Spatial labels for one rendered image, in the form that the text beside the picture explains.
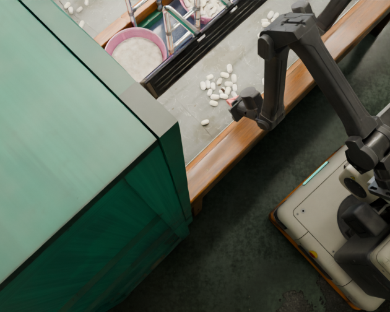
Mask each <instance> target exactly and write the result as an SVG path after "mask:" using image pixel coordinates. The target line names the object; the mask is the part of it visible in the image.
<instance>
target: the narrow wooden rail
mask: <svg viewBox="0 0 390 312"><path fill-rule="evenodd" d="M141 1H142V0H140V1H138V2H137V3H136V4H135V5H133V6H132V7H135V6H136V5H137V4H139V3H140V2H141ZM173 1H174V0H162V4H163V6H166V5H169V4H170V3H171V2H173ZM156 9H157V3H156V0H148V1H147V2H146V3H145V4H143V5H142V6H141V7H140V8H138V10H136V11H135V13H134V16H135V20H136V24H137V25H138V24H139V23H140V22H142V21H143V20H144V19H145V18H146V17H147V16H149V15H150V14H151V13H153V11H154V10H156ZM127 28H132V25H131V21H130V19H129V15H128V11H126V12H125V13H124V14H123V15H121V18H120V17H119V18H117V19H116V20H115V21H114V22H113V23H112V24H110V25H109V26H108V27H107V28H106V29H104V30H103V31H102V32H100V33H99V34H98V35H97V36H96V37H95V38H93V39H94V40H95V41H96V42H97V43H98V44H99V45H100V46H101V47H102V48H103V49H105V47H106V45H107V43H108V42H109V40H110V39H111V38H112V37H113V36H114V35H115V34H117V33H118V32H120V31H122V30H124V29H127Z"/></svg>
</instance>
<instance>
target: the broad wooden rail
mask: <svg viewBox="0 0 390 312"><path fill-rule="evenodd" d="M389 13H390V0H359V2H357V3H356V5H354V6H353V8H351V9H350V10H349V11H348V12H347V13H346V14H345V15H344V16H343V17H342V18H341V19H340V20H339V21H338V22H336V23H335V24H334V25H333V26H332V27H331V28H330V29H329V30H328V31H327V32H326V33H325V34H324V35H323V36H322V37H321V39H322V41H323V43H324V45H325V46H326V48H327V50H328V51H329V53H330V54H331V56H332V57H333V59H334V61H335V62H336V64H338V63H339V62H340V61H341V60H342V59H343V58H344V57H345V56H346V55H347V54H348V53H349V52H350V51H351V50H352V49H353V48H354V47H355V46H356V45H357V44H358V43H359V42H360V41H361V40H362V39H363V38H364V37H365V36H366V35H367V34H368V33H370V32H371V31H372V30H373V29H374V28H375V27H376V26H377V25H378V24H379V23H380V22H381V21H382V20H383V19H384V18H385V17H386V16H387V15H388V14H389ZM316 85H317V83H316V82H315V80H314V79H313V77H312V76H311V74H310V73H309V71H308V70H307V68H306V66H305V65H304V64H303V62H302V61H301V59H300V58H299V59H298V60H297V61H296V62H295V63H294V64H293V65H291V66H290V67H289V68H288V69H287V73H286V80H285V91H284V105H285V108H284V110H285V115H286V114H287V113H288V112H289V111H290V110H291V109H292V108H293V107H294V106H295V105H296V104H297V103H298V102H299V101H300V100H301V99H302V98H303V97H304V96H306V95H307V94H308V93H309V92H310V91H311V90H312V89H313V88H314V87H315V86H316ZM268 132H269V131H268V130H266V131H265V130H263V129H260V127H258V125H257V123H256V122H255V121H253V120H251V119H249V118H246V117H242V119H240V120H239V122H236V121H234V122H232V123H231V124H230V125H229V126H228V127H227V128H226V129H225V130H224V131H223V132H222V133H221V134H220V135H219V136H218V137H216V138H215V139H214V140H213V141H212V142H211V143H210V144H209V145H208V146H207V147H206V148H205V149H204V150H203V151H202V152H201V153H200V154H199V155H198V156H197V157H196V158H195V159H194V160H193V161H192V162H191V163H190V164H189V165H187V166H186V176H187V181H188V190H189V197H190V205H191V208H193V207H194V206H195V205H196V204H197V203H198V202H199V201H200V200H201V199H202V198H203V197H204V196H205V195H206V194H207V193H208V192H209V191H210V190H211V189H212V188H213V187H214V186H215V185H216V184H217V183H218V182H219V181H220V180H221V179H222V178H223V177H224V176H225V175H226V174H227V173H228V172H229V171H230V170H231V169H232V168H233V167H234V166H235V165H236V164H237V163H238V162H239V161H240V160H241V159H242V158H243V157H244V156H245V155H246V154H247V153H248V152H249V151H250V150H251V149H252V148H253V147H254V146H255V145H256V144H257V143H258V142H259V141H260V140H261V139H262V138H263V137H264V136H265V135H266V134H267V133H268Z"/></svg>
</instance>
